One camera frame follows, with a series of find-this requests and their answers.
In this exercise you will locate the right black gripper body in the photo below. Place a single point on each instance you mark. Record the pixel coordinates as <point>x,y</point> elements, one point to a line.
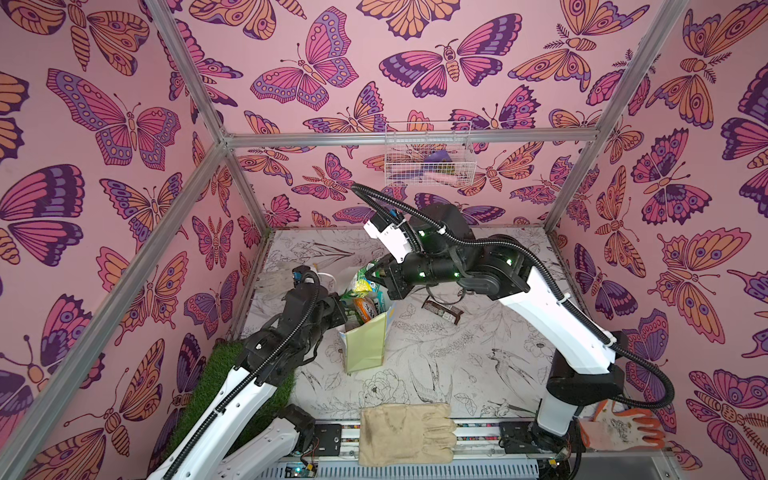
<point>385,267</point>

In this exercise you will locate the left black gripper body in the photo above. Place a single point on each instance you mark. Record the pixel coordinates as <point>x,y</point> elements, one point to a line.
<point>327,313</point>

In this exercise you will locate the green spring tea bag back-side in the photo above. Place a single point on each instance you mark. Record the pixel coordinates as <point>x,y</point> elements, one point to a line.
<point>361,287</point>

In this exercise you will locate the white paper bag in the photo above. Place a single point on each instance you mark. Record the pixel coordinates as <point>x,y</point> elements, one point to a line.
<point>357,346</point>

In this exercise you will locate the small brown snack pack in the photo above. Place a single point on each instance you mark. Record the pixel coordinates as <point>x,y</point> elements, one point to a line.
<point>446,312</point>

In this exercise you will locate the orange Fox's candy bag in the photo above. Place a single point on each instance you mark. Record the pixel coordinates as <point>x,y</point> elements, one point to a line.
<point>365,308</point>

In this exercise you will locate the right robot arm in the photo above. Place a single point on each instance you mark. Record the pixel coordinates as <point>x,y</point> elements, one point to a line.
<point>436,246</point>

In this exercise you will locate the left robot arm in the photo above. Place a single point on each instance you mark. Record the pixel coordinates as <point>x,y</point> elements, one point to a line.
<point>289,340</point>

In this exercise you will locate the green artificial grass mat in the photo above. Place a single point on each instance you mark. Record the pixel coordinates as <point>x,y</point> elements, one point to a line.
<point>208,390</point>

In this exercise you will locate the beige work glove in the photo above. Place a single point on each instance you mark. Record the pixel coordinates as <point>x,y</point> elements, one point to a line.
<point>401,434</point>

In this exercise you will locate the orange white garden glove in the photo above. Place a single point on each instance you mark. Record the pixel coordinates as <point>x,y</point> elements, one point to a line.
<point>614,430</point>

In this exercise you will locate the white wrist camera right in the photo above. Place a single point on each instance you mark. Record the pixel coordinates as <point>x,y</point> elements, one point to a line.
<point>396,234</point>

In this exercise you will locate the white wire basket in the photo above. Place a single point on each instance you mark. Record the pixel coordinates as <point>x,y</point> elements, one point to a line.
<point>430,157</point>

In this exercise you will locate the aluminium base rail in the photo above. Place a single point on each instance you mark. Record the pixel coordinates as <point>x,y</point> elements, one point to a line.
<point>471,449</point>

